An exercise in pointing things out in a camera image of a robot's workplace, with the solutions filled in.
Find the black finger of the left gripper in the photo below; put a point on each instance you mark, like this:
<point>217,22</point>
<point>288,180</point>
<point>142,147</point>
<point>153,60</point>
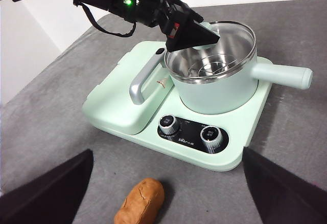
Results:
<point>191,13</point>
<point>189,34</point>

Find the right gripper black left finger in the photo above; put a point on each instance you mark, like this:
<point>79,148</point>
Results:
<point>46,196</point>

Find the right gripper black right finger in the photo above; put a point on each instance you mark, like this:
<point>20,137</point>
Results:
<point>286,196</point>

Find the brown potato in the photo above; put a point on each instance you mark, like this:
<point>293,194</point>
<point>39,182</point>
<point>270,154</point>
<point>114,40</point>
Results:
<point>143,201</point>

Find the small black lid button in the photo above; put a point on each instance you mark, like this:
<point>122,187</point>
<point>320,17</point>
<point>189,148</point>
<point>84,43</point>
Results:
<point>159,51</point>

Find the silver control knob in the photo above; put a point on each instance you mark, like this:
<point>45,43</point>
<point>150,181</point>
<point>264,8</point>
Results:
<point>210,135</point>
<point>168,124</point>

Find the mint green breakfast machine base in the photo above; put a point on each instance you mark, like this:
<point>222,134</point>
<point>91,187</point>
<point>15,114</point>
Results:
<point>230,121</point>

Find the black oval control panel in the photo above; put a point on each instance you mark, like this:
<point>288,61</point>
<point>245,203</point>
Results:
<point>190,137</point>

